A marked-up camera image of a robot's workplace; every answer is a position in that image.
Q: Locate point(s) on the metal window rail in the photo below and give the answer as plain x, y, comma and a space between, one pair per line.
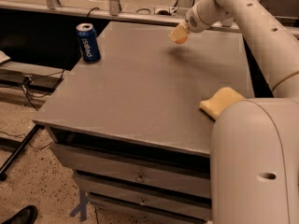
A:
96, 14

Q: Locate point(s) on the bottom drawer front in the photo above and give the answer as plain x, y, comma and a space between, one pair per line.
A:
146, 213

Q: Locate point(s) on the black metal pole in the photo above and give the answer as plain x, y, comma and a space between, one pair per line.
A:
17, 150

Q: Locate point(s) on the white power strip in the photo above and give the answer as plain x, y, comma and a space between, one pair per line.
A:
167, 11

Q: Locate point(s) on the middle drawer front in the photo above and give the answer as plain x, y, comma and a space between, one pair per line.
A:
144, 197

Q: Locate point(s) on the black shoe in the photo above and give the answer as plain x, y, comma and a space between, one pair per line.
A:
27, 215

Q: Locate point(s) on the grey drawer cabinet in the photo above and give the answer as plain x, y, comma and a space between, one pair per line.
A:
141, 100

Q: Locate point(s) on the drawer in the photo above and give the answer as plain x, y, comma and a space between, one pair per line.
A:
132, 170
146, 213
144, 197

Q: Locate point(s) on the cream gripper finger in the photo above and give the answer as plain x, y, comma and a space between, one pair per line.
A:
182, 30

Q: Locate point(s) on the top drawer front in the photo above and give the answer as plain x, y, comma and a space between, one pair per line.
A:
132, 170

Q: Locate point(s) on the orange fruit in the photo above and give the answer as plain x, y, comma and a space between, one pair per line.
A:
181, 41

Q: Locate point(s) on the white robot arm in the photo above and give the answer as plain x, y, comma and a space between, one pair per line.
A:
254, 151

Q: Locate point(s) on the yellow sponge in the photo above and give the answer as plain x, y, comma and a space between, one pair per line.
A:
223, 98

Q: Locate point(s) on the blue pepsi can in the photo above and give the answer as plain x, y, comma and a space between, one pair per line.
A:
87, 40

